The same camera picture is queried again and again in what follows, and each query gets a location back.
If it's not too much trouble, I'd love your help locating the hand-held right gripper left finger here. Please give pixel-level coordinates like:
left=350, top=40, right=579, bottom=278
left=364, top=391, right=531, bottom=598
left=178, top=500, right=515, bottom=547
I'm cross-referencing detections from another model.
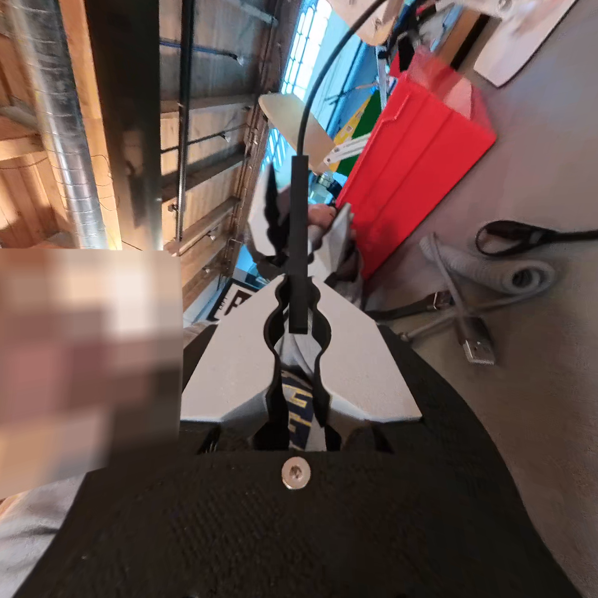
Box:
left=180, top=275, right=288, bottom=440

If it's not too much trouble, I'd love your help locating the black usb hub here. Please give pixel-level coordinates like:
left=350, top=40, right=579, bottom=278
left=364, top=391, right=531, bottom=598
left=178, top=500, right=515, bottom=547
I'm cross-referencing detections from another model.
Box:
left=288, top=155, right=311, bottom=335

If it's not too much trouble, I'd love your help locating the silver ventilation duct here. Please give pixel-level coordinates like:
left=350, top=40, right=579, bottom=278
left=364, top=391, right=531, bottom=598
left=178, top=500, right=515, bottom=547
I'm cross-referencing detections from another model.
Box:
left=9, top=0, right=122, bottom=250

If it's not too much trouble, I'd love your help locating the window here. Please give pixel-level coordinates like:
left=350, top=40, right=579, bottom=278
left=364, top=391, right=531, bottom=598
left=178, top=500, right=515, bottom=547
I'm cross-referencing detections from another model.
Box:
left=279, top=0, right=333, bottom=96

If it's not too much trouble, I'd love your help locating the black velcro cable strap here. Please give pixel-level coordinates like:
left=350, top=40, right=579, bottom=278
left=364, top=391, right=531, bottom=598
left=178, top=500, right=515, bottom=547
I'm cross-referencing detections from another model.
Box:
left=476, top=220, right=598, bottom=257

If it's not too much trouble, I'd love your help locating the instruction sign on stand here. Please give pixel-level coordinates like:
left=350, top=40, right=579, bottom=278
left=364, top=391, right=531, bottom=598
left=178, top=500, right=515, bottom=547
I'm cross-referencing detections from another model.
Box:
left=472, top=0, right=580, bottom=88

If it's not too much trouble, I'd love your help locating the grey usb cable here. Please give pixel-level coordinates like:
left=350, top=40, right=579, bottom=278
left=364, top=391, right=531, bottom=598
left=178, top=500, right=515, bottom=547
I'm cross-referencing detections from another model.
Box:
left=399, top=233, right=557, bottom=366

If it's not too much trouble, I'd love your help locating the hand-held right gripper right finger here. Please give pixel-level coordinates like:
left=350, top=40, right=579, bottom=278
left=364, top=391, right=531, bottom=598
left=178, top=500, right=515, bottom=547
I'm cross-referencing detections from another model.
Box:
left=309, top=276, right=423, bottom=440

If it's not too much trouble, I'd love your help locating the black usb hub cable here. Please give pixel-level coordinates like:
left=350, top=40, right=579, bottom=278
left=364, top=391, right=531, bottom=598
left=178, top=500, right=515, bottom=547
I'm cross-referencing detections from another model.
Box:
left=297, top=0, right=391, bottom=157

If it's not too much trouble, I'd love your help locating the person's grey sweatshirt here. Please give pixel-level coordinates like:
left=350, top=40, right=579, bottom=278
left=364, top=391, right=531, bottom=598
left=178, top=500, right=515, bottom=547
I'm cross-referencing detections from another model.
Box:
left=0, top=322, right=328, bottom=598

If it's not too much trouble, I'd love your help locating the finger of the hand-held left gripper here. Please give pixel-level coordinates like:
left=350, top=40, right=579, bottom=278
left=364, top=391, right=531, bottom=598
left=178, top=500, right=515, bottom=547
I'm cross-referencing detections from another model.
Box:
left=309, top=203, right=360, bottom=283
left=248, top=164, right=291, bottom=258

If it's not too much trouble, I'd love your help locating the red plastic bin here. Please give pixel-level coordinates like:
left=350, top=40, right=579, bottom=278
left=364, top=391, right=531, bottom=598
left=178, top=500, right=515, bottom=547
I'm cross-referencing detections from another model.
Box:
left=335, top=47, right=497, bottom=281

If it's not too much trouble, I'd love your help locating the tan sign board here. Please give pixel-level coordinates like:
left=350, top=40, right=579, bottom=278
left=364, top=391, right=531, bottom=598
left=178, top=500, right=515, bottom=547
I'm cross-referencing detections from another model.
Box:
left=258, top=93, right=338, bottom=174

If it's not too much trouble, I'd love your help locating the black cable with plug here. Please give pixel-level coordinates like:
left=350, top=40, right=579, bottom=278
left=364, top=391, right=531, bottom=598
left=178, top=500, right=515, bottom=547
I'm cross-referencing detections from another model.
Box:
left=369, top=290, right=456, bottom=323

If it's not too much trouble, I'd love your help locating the black ceiling pipe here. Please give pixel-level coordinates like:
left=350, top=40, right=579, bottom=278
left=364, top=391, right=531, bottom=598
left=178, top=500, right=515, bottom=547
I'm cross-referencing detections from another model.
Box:
left=175, top=0, right=196, bottom=244

